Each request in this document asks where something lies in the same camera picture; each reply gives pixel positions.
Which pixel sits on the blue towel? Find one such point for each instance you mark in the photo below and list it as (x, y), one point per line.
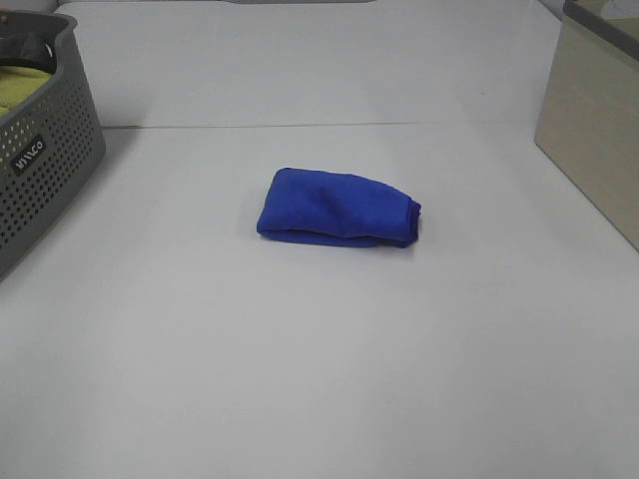
(316, 207)

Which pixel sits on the grey perforated laundry basket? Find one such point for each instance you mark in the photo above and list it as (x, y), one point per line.
(50, 144)

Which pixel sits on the beige storage box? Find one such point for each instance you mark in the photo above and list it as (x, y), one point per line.
(588, 123)

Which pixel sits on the yellow-green towel in basket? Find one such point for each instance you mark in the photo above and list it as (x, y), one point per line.
(17, 84)

